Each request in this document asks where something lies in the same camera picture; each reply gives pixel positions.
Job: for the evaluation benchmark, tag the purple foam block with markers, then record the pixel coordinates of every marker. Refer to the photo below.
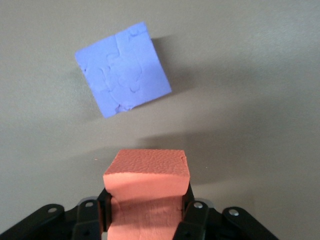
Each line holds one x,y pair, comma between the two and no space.
125,72

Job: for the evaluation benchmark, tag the brown table cloth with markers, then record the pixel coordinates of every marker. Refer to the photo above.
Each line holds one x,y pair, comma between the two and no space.
250,75

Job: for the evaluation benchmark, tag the orange foam block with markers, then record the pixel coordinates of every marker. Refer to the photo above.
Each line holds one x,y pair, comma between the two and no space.
146,180

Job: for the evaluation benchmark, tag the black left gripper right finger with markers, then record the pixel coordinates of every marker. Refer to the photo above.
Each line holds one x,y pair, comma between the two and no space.
197,222

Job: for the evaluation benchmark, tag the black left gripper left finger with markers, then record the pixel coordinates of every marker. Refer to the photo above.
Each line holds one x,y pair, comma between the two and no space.
85,222

